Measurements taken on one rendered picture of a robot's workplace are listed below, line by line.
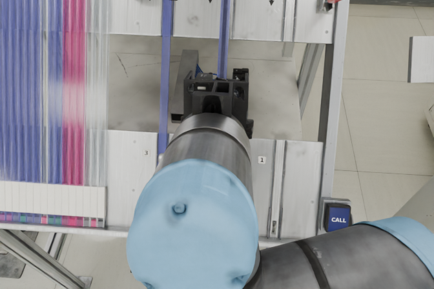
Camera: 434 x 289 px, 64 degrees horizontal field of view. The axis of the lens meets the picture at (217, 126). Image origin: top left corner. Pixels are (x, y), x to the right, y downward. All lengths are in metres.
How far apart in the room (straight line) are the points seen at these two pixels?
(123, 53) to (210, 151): 0.99
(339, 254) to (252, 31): 0.45
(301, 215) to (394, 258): 0.40
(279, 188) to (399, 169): 1.18
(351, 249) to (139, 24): 0.53
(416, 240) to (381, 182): 1.41
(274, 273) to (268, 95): 0.80
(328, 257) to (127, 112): 0.81
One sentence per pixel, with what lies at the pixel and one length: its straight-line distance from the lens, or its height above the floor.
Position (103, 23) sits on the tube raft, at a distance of 0.69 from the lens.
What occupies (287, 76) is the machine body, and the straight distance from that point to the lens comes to 1.11.
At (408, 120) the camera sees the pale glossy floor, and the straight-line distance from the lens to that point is 2.01.
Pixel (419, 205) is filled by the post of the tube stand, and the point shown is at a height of 0.68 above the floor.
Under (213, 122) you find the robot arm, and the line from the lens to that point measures 0.29.
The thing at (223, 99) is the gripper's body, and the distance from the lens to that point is 0.32.
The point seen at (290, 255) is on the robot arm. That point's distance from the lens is 0.29.
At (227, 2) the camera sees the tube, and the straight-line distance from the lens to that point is 0.53.
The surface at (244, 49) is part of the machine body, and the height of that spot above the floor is 0.62.
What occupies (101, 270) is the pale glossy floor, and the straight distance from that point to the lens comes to 1.49.
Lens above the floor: 1.38
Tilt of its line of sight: 53 degrees down
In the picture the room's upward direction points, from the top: straight up
